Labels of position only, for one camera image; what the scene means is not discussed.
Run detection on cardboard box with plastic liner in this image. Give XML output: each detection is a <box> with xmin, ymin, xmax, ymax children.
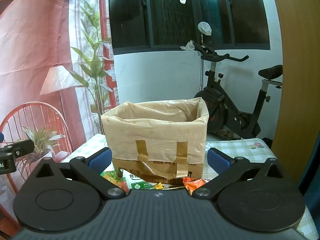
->
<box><xmin>101</xmin><ymin>97</ymin><xmax>209</xmax><ymax>184</ymax></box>

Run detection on brown slipper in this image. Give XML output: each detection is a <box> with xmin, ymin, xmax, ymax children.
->
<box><xmin>217</xmin><ymin>129</ymin><xmax>240</xmax><ymax>140</ymax></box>

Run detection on white plastic bag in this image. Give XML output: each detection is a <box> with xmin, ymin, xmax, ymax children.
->
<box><xmin>197</xmin><ymin>22</ymin><xmax>212</xmax><ymax>36</ymax></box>

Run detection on white crumpled cloth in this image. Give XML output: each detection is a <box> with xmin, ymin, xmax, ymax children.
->
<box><xmin>180</xmin><ymin>40</ymin><xmax>196</xmax><ymax>52</ymax></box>

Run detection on black exercise bike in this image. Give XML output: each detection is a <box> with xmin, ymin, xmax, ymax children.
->
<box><xmin>192</xmin><ymin>40</ymin><xmax>283</xmax><ymax>140</ymax></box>

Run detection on dark window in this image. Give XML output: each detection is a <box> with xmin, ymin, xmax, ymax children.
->
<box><xmin>108</xmin><ymin>0</ymin><xmax>271</xmax><ymax>51</ymax></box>

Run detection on printed backdrop cloth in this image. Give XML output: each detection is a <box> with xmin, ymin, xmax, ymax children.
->
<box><xmin>0</xmin><ymin>0</ymin><xmax>118</xmax><ymax>230</ymax></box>

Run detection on orange snack packet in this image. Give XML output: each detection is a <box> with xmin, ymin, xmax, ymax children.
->
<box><xmin>182</xmin><ymin>177</ymin><xmax>213</xmax><ymax>197</ymax></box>

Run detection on wooden board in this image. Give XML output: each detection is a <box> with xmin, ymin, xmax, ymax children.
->
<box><xmin>269</xmin><ymin>0</ymin><xmax>320</xmax><ymax>188</ymax></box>

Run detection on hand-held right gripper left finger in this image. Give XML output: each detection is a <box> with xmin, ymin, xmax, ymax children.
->
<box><xmin>31</xmin><ymin>147</ymin><xmax>125</xmax><ymax>200</ymax></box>

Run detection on white and green snack packet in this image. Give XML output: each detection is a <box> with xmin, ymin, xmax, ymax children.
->
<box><xmin>121</xmin><ymin>169</ymin><xmax>157</xmax><ymax>190</ymax></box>

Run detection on thin metal pole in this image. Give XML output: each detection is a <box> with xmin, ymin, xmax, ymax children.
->
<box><xmin>200</xmin><ymin>34</ymin><xmax>204</xmax><ymax>92</ymax></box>

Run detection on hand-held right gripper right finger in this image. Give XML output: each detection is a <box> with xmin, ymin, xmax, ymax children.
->
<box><xmin>191</xmin><ymin>147</ymin><xmax>290</xmax><ymax>200</ymax></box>

